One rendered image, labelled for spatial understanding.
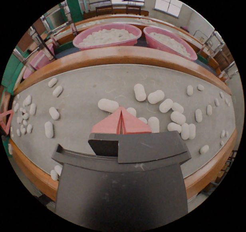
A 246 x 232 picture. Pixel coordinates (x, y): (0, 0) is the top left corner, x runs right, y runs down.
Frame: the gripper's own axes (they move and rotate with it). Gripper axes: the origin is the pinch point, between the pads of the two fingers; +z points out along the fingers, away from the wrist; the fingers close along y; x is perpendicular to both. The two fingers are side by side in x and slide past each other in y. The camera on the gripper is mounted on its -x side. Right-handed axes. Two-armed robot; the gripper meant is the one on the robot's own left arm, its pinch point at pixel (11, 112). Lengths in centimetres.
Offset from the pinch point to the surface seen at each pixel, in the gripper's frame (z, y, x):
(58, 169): -4.7, -22.0, 11.9
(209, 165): -10, -65, 16
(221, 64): 165, -462, -107
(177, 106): 5.5, -47.0, 3.0
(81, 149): 0.6, -28.1, 9.4
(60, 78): 13.8, -18.7, -1.7
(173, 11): 375, -320, -370
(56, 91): 8.9, -20.8, 0.5
